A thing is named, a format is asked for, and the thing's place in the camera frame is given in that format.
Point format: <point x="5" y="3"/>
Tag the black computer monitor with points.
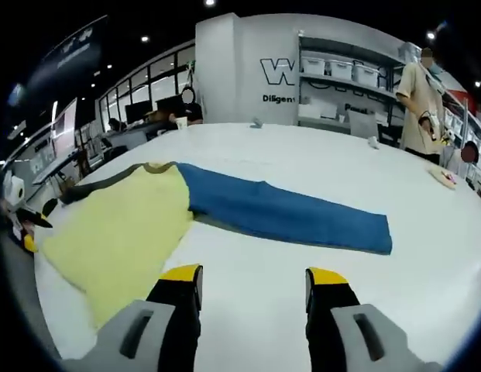
<point x="139" y="112"/>

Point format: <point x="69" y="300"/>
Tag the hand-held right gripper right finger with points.
<point x="333" y="321"/>

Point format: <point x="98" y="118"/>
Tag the large display screen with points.
<point x="64" y="126"/>

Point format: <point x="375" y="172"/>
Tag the grey laptop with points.
<point x="363" y="125"/>

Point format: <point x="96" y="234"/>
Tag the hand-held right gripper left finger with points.
<point x="162" y="329"/>

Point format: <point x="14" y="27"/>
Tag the pale cloth pile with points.
<point x="443" y="177"/>

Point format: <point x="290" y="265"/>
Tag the grey metal shelf rack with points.
<point x="348" y="85"/>

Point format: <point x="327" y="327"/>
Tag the white paper cup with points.
<point x="181" y="123"/>

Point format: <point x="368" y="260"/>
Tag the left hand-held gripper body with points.
<point x="16" y="193"/>

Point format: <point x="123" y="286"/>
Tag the small grey table object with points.
<point x="257" y="122"/>
<point x="373" y="143"/>

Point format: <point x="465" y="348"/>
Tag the yellow and blue garment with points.
<point x="139" y="228"/>

